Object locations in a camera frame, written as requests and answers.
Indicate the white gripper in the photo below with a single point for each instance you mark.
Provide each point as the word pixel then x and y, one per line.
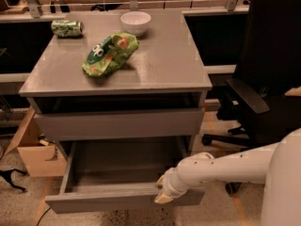
pixel 170 182

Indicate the grey drawer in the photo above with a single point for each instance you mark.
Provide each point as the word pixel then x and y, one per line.
pixel 115 174
pixel 121 124

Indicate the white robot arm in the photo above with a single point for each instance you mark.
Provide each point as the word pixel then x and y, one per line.
pixel 277 166

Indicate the grey top drawer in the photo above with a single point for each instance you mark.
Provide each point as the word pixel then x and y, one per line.
pixel 121 124

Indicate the grey drawer cabinet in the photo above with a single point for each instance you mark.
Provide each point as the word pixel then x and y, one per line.
pixel 165 72

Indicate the black office chair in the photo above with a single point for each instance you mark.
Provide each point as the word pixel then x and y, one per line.
pixel 269 66

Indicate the cardboard box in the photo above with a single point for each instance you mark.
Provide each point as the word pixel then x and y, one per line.
pixel 41 157

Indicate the green chip bag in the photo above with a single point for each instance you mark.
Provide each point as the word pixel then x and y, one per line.
pixel 110 54

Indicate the white bowl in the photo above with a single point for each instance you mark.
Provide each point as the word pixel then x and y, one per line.
pixel 135 22

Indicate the green soda can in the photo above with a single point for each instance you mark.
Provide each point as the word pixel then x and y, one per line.
pixel 67 28

